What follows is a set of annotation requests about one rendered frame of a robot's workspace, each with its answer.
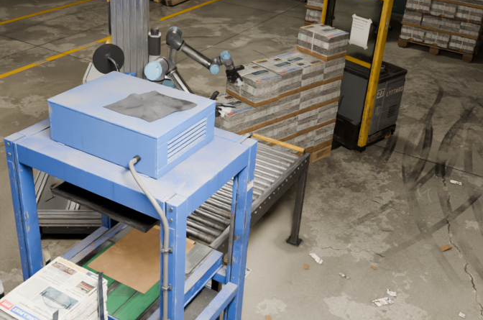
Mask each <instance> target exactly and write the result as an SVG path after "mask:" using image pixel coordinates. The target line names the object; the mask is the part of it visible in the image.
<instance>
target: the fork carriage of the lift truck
mask: <svg viewBox="0 0 483 320"><path fill-rule="evenodd" d="M358 126H359V123H358V122H356V121H353V120H351V119H349V118H347V117H345V116H342V115H340V114H338V113H337V115H336V121H335V127H334V130H333V140H336V141H338V142H340V143H341V145H343V146H344V147H347V148H349V149H350V150H352V149H354V147H355V142H356V138H357V131H358Z"/></svg>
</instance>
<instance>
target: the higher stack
mask: <svg viewBox="0 0 483 320"><path fill-rule="evenodd" d="M334 28H335V27H333V28H332V27H330V26H328V25H325V24H320V23H318V24H311V25H308V26H304V27H300V30H299V34H298V46H299V47H302V48H305V49H307V50H310V51H311V52H312V51H313V52H316V53H318V54H320V55H324V56H326V57H329V56H332V55H337V54H340V53H343V52H346V51H347V47H348V45H347V42H348V38H349V33H348V32H345V31H342V30H340V29H334ZM297 52H300V53H302V54H304V55H307V56H310V57H311V58H315V59H317V60H320V61H323V62H324V63H325V68H324V71H323V81H325V80H328V79H330V78H335V77H337V76H342V75H343V72H344V67H345V57H341V58H337V59H334V60H330V61H325V60H322V59H319V58H316V57H313V56H312V55H308V54H306V53H304V52H301V51H297ZM340 84H341V80H338V81H334V82H331V83H327V84H325V85H322V87H321V93H320V97H321V100H320V103H323V102H326V101H329V100H331V99H335V98H338V97H339V96H340V88H341V85H340ZM337 111H338V102H334V103H332V104H328V105H326V106H322V107H319V111H318V118H317V119H318V120H317V125H319V124H322V123H324V122H327V121H330V120H332V119H335V118H336V115H337V113H336V112H337ZM334 127H335V122H334V123H331V124H328V125H326V126H324V127H321V128H318V129H315V131H316V132H315V140H314V144H313V146H316V145H319V144H321V143H323V142H326V141H328V140H331V139H332V138H333V135H334ZM331 146H332V142H331V143H329V144H327V145H324V146H322V147H319V148H317V149H315V150H312V151H313V156H312V160H311V161H312V162H315V161H317V160H320V159H321V158H323V157H326V156H328V155H330V154H331Z"/></svg>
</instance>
